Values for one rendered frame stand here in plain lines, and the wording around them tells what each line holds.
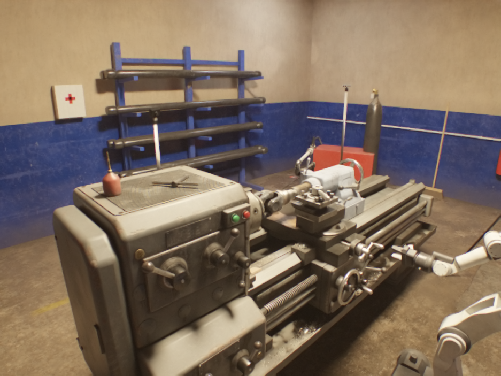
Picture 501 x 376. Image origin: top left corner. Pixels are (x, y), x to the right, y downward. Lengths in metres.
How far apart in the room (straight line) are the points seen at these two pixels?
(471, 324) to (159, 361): 1.32
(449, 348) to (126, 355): 1.37
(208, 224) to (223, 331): 0.44
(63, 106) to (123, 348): 3.28
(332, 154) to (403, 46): 2.26
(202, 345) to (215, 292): 0.21
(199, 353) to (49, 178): 3.38
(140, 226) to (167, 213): 0.11
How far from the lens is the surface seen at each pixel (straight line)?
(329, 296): 1.90
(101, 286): 1.12
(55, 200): 4.45
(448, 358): 1.85
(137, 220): 1.12
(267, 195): 1.77
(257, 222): 1.63
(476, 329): 1.79
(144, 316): 1.25
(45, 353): 2.79
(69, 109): 4.20
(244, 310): 1.48
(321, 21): 6.99
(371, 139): 4.85
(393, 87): 6.14
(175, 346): 1.34
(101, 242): 1.11
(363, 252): 1.88
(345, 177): 2.31
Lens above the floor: 1.74
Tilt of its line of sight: 18 degrees down
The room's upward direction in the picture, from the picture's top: straight up
